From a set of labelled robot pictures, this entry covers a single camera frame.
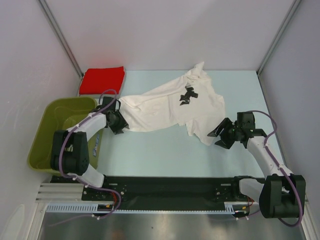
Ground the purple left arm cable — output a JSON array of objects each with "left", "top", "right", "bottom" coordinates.
[{"left": 48, "top": 89, "right": 123, "bottom": 227}]

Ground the white slotted cable duct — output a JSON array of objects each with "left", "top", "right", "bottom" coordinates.
[{"left": 46, "top": 203, "right": 248, "bottom": 215}]

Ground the aluminium front rail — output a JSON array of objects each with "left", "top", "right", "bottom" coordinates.
[{"left": 34, "top": 182, "right": 87, "bottom": 203}]

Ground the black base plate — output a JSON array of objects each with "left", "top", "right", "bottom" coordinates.
[{"left": 51, "top": 174, "right": 262, "bottom": 211}]

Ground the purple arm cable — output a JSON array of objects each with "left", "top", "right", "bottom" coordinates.
[
  {"left": 48, "top": 89, "right": 123, "bottom": 227},
  {"left": 246, "top": 109, "right": 305, "bottom": 228}
]

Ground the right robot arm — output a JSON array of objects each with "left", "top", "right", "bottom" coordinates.
[{"left": 208, "top": 110, "right": 306, "bottom": 223}]

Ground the folded red t shirt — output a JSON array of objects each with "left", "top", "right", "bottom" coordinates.
[{"left": 79, "top": 66, "right": 126, "bottom": 95}]

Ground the aluminium frame post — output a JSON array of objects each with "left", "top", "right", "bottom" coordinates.
[
  {"left": 36, "top": 0, "right": 84, "bottom": 78},
  {"left": 256, "top": 0, "right": 303, "bottom": 77}
]

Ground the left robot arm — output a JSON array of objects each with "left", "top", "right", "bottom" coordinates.
[{"left": 50, "top": 96, "right": 129, "bottom": 200}]

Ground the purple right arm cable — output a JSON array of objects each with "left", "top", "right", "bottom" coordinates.
[{"left": 246, "top": 109, "right": 305, "bottom": 228}]

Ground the olive green plastic bin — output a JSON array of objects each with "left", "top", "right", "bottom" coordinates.
[{"left": 26, "top": 97, "right": 105, "bottom": 177}]

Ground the aluminium frame post left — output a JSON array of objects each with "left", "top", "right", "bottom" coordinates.
[{"left": 36, "top": 0, "right": 84, "bottom": 78}]

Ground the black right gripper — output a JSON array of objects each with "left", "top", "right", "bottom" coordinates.
[{"left": 207, "top": 117, "right": 242, "bottom": 149}]

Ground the aluminium frame post right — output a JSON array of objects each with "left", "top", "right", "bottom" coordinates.
[{"left": 256, "top": 0, "right": 303, "bottom": 77}]

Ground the white t shirt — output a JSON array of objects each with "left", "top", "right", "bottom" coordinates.
[{"left": 119, "top": 62, "right": 226, "bottom": 146}]

